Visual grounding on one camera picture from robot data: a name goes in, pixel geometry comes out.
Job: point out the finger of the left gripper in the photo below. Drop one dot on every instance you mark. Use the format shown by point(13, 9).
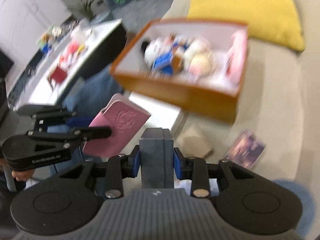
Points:
point(78, 133)
point(59, 117)

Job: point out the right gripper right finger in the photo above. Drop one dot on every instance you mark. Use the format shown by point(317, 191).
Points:
point(198, 171)

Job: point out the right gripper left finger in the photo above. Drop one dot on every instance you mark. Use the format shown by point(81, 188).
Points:
point(114, 171)

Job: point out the dark grey rectangular box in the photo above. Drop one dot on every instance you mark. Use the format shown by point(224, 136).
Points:
point(156, 147)

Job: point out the pink card holder wallet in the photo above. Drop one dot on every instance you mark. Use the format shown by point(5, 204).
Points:
point(125, 119)

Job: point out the purple photo card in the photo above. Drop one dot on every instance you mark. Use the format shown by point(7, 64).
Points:
point(246, 150)

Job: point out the blue ocean park tag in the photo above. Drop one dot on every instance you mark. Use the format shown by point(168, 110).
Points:
point(162, 61)

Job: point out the person's left hand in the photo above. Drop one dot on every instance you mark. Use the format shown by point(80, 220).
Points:
point(22, 176)

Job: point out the white coffee table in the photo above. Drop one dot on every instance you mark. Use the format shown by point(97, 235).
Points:
point(84, 53)

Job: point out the red small box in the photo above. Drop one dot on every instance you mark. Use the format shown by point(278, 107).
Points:
point(58, 75)

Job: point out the orange cardboard storage box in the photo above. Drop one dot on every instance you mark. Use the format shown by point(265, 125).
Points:
point(213, 95)

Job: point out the white black-eared plush toy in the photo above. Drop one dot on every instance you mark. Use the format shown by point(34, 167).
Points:
point(152, 49)

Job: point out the white crochet bunny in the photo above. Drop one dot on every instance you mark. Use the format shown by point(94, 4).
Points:
point(199, 59)

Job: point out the beige sofa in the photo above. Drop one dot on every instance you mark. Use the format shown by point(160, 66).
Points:
point(279, 102)

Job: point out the pink fabric pouch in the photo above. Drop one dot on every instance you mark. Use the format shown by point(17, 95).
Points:
point(236, 57)

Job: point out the potted green plant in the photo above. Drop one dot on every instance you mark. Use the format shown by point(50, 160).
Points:
point(86, 9)

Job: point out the brown bear sailor plush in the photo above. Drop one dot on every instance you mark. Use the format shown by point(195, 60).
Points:
point(179, 45)

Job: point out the yellow cushion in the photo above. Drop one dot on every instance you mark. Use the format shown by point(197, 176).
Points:
point(275, 21)

